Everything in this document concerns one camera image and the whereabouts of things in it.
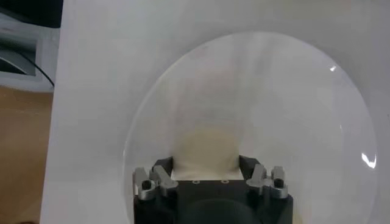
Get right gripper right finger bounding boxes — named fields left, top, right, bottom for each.
left=239, top=155, right=289, bottom=200

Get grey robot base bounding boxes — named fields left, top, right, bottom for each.
left=0, top=0, right=64, bottom=93

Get white round plate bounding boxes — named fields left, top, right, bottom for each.
left=122, top=30, right=378, bottom=224

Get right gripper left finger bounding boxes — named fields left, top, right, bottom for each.
left=133, top=156, right=179, bottom=201

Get white steamed baozi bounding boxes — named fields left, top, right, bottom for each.
left=169, top=124, right=244, bottom=181

